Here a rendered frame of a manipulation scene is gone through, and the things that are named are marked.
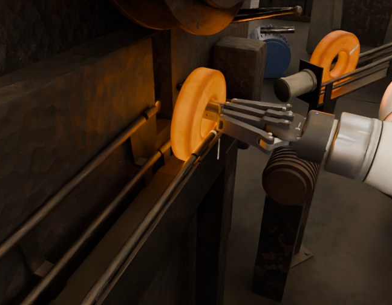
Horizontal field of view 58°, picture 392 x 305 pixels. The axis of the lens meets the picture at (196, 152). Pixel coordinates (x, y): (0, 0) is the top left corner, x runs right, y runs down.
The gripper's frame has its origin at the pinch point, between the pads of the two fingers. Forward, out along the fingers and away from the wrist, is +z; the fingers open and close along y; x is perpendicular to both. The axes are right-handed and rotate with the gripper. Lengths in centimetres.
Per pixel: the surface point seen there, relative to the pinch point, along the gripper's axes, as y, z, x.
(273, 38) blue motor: 200, 31, -44
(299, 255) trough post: 46, -23, -74
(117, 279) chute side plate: -29.6, -3.6, -6.5
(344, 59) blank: 50, -19, -3
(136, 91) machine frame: -8.0, 7.2, 4.3
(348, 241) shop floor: 61, -39, -74
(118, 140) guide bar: -15.1, 5.9, 0.1
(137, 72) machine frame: -7.5, 7.4, 6.9
